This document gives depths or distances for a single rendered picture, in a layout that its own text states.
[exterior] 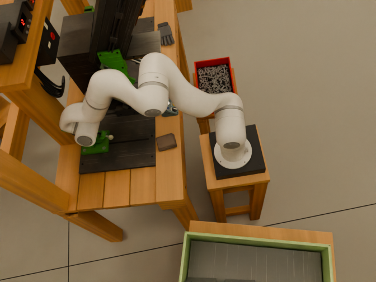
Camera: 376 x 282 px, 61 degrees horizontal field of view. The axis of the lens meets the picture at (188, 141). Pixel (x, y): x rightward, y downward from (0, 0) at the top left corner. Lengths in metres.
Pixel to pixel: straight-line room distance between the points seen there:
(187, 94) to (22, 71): 0.64
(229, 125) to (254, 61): 1.97
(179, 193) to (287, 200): 1.14
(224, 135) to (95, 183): 0.81
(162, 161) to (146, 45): 0.64
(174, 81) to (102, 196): 0.84
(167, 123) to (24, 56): 0.78
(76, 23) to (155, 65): 0.96
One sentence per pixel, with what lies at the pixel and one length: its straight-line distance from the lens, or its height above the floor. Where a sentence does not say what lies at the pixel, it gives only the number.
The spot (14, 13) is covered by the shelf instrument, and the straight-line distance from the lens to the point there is 1.52.
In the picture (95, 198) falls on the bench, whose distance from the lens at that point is 1.75.
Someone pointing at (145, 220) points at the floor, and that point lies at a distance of 2.56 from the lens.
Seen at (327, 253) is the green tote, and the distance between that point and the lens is 1.52.
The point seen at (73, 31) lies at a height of 1.24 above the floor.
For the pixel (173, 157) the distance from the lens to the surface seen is 1.68.
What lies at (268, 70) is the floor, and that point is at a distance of 3.11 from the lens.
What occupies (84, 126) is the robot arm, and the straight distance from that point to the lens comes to 1.37.
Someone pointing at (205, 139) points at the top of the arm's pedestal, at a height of 0.85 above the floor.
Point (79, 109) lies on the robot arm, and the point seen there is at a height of 1.45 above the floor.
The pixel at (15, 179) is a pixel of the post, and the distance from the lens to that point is 1.44.
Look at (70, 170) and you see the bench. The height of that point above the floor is 0.88.
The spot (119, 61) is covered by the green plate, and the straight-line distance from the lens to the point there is 1.70.
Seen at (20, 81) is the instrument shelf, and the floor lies 1.54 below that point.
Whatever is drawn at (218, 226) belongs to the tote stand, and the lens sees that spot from 1.65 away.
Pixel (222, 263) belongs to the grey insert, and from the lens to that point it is 1.57.
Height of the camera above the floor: 2.40
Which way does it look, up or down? 62 degrees down
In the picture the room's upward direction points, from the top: 17 degrees counter-clockwise
